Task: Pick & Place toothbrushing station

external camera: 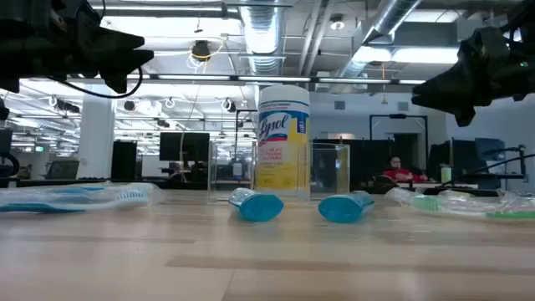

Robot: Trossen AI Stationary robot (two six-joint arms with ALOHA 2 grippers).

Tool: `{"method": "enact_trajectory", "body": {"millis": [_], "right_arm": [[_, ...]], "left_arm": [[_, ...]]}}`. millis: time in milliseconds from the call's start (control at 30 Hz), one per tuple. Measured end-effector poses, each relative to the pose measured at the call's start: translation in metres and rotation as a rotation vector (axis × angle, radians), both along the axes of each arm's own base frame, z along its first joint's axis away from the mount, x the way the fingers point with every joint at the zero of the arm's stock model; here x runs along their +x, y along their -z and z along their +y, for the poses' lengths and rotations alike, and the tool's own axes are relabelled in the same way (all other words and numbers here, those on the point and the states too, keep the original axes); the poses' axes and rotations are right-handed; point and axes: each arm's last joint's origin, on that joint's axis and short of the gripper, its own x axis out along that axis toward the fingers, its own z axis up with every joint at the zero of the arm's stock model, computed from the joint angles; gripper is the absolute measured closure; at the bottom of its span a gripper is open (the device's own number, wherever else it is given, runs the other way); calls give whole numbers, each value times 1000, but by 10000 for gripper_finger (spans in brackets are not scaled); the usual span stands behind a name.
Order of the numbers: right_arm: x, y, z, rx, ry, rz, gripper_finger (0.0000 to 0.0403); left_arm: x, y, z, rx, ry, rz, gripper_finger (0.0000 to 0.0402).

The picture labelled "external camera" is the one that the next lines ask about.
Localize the black tall cabinet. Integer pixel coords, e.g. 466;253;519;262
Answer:
111;140;138;181

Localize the Lysol wipes canister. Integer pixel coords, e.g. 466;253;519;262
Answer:
255;84;311;201

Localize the smooth silver ventilation duct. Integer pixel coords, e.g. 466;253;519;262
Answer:
338;0;423;80

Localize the person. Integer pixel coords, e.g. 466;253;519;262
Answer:
382;156;430;184

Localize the black ceiling device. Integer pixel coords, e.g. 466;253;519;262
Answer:
191;39;212;63

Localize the dark desk monitor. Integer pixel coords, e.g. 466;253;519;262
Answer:
430;137;507;176

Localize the black background monitor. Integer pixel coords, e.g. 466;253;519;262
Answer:
159;132;211;162

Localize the black boom stand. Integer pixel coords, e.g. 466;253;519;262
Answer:
442;144;535;187

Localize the clear acrylic organizer box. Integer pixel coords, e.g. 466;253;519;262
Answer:
207;140;351;204

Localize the long linear ceiling light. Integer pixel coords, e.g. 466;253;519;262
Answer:
18;73;427;86

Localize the black background rig frame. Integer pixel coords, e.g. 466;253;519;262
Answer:
369;113;431;176

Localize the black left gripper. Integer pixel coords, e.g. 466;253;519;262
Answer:
0;0;155;94

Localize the green toothbrush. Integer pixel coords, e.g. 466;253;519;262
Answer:
386;187;535;222

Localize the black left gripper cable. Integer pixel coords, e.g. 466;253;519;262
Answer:
48;66;144;100

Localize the white square column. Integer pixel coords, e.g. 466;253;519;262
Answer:
78;83;116;180

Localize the ribbed silver ventilation duct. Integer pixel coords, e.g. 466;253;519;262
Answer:
240;0;289;76

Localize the round ceiling fixture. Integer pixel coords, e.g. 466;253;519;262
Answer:
329;13;346;32

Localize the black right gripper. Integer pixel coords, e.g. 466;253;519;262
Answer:
411;0;535;128

